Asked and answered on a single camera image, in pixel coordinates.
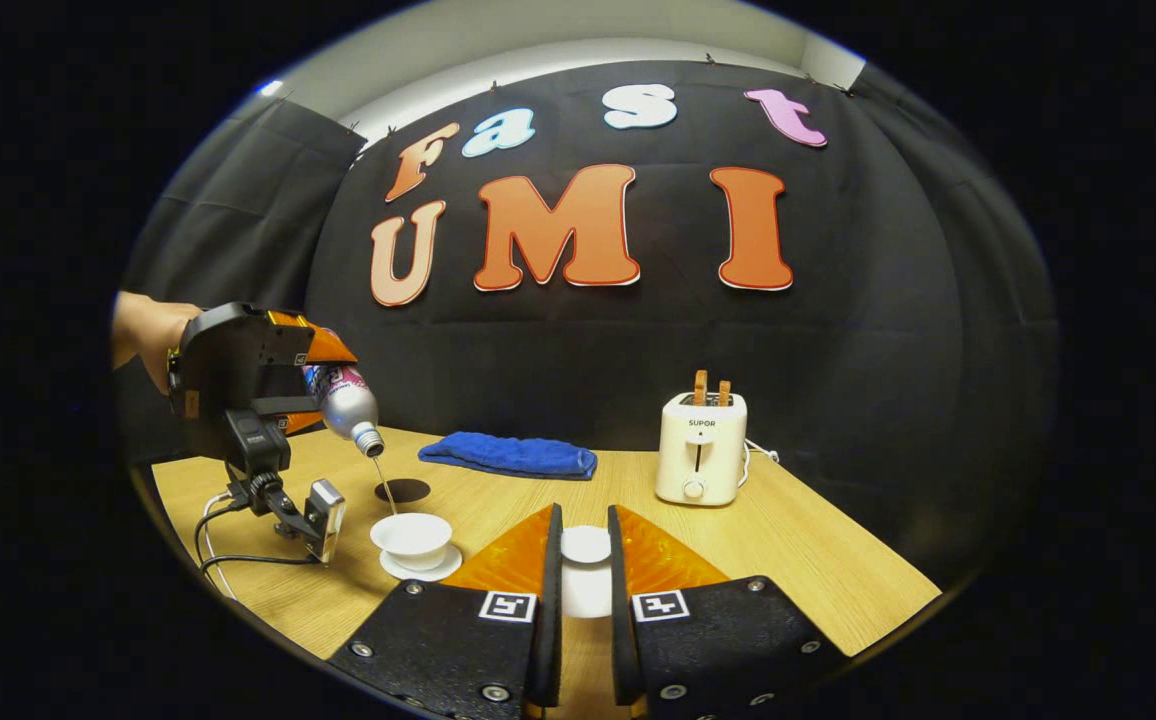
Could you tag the dark round coaster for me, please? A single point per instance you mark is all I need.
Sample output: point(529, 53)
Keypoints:
point(403, 490)

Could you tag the silver water bottle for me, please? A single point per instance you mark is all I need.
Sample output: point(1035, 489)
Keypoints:
point(348, 405)

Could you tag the blue folded towel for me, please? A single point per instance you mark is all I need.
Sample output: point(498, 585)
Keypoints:
point(508, 455)

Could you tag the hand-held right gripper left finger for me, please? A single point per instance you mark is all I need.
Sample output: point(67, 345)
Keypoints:
point(550, 600)

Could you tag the white toaster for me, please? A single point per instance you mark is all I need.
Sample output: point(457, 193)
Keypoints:
point(700, 450)

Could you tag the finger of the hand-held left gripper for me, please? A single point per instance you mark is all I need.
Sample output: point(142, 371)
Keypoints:
point(300, 412)
point(323, 345)

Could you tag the white saucer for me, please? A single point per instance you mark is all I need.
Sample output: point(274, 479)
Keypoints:
point(438, 572)

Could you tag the white teacup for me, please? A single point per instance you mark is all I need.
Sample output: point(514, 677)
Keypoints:
point(413, 540)

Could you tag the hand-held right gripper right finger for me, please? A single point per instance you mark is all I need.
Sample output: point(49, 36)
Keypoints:
point(621, 600)

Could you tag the black backdrop cloth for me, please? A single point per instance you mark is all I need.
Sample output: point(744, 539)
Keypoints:
point(588, 360)

